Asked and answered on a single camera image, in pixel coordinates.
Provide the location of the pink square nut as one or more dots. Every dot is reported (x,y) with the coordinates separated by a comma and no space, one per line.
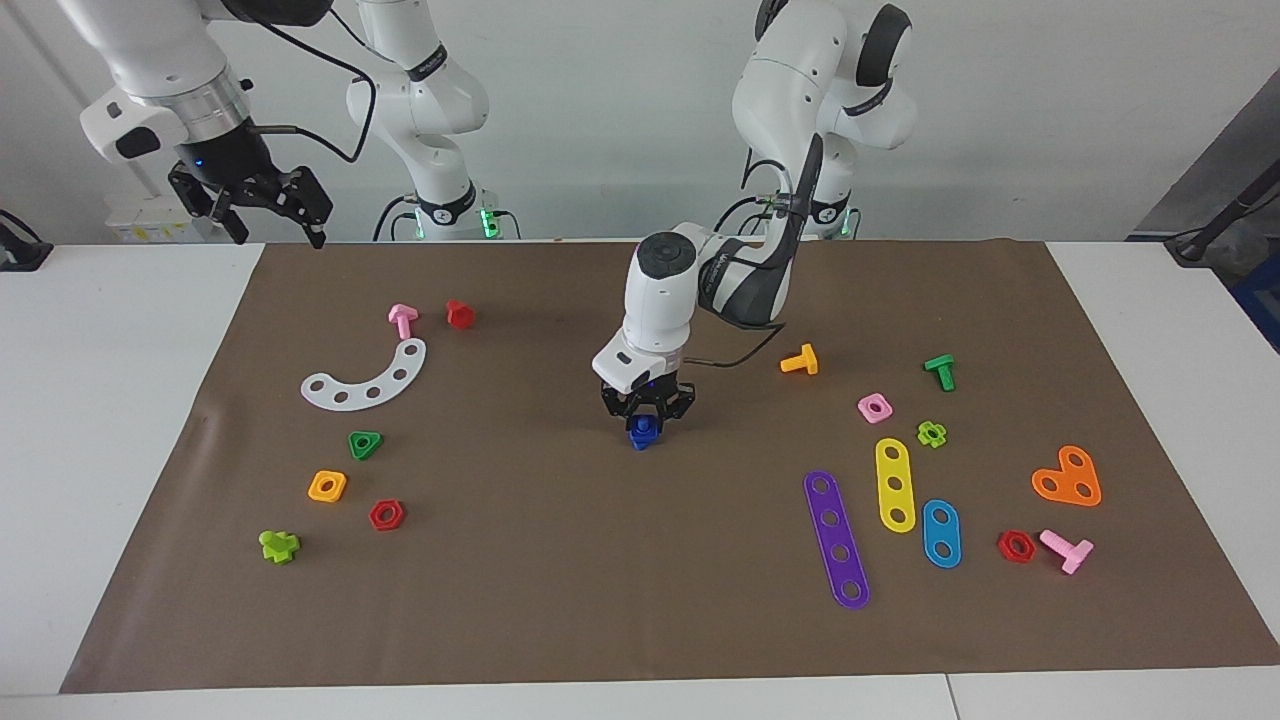
(866,414)

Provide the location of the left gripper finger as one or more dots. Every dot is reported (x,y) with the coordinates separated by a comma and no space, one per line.
(624,420)
(668,418)

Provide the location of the blue two-hole plate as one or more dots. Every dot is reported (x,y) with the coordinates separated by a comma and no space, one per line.
(941,533)

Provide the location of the orange heart-shaped plate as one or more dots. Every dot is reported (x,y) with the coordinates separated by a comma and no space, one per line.
(1066,478)

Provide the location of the white curved hole plate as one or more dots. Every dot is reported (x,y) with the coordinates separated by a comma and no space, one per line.
(357,397)

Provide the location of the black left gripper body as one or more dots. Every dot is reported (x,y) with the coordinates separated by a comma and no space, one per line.
(648,400)

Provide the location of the pink toy bolt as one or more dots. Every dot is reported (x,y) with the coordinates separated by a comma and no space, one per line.
(1075,552)
(403,322)

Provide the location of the lime flower nut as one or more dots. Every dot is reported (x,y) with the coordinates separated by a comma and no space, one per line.
(921,433)

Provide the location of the white box yellow labels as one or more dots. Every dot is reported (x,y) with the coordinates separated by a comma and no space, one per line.
(140,225)

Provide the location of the blue box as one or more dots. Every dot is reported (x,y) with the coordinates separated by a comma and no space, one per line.
(1262,300)

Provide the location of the brown table mat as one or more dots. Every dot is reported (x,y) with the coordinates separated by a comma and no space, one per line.
(640,600)

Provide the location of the green triangle nut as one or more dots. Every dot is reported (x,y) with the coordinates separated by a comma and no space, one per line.
(356,451)

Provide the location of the orange toy bolt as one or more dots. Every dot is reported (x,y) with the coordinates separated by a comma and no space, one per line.
(805,360)

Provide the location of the black stand pole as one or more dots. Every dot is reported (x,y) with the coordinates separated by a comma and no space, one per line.
(1195,250)

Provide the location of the orange square nut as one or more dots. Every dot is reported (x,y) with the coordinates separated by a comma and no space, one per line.
(315,494)

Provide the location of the blue toy bolt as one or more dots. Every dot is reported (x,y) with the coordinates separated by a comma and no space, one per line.
(641,446)

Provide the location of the blue square nut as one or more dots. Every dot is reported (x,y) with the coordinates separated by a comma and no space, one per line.
(641,436)

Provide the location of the red hex nut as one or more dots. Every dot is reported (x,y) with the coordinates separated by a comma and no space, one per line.
(373,515)
(1003,547)

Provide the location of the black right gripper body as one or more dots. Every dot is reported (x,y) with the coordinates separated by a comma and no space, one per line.
(232,160)

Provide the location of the yellow three-hole plate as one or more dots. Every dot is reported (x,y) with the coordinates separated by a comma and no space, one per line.
(894,470)

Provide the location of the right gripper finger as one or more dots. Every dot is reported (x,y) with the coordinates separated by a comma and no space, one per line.
(315,210)
(228,215)

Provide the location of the purple four-hole plate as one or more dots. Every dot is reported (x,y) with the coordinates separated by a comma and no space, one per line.
(836,536)

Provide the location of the lime green toy bolt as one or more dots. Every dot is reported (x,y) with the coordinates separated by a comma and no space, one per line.
(277,548)

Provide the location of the red toy bolt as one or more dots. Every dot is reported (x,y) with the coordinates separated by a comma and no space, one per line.
(460,316)

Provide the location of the black clamp mount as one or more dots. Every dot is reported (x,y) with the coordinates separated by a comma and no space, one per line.
(20,255)

